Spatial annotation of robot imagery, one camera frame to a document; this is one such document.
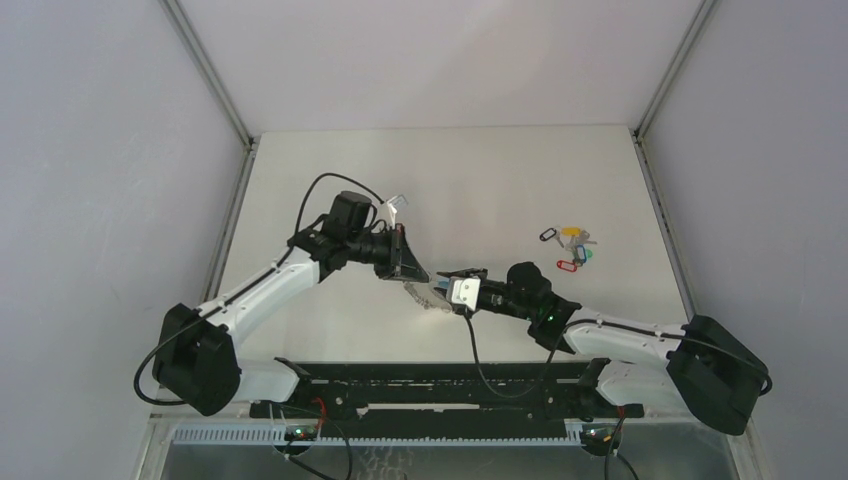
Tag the blue key tag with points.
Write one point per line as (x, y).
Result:
(580, 255)

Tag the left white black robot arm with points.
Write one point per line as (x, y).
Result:
(198, 355)

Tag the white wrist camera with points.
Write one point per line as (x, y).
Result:
(463, 294)
(391, 208)

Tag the left small circuit board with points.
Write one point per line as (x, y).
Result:
(301, 434)

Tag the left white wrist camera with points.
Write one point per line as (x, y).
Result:
(391, 208)

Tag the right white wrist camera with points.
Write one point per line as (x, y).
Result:
(463, 294)

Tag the small circuit board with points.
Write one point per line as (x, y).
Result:
(600, 435)
(301, 434)

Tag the black key tag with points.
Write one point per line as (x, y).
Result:
(550, 234)

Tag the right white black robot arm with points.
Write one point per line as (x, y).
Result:
(699, 366)

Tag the white slotted cable duct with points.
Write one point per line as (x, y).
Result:
(266, 435)

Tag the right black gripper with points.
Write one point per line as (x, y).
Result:
(474, 272)

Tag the right small circuit board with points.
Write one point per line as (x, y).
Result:
(600, 435)

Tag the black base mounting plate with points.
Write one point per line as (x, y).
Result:
(446, 399)

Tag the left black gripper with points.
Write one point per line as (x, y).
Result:
(399, 263)

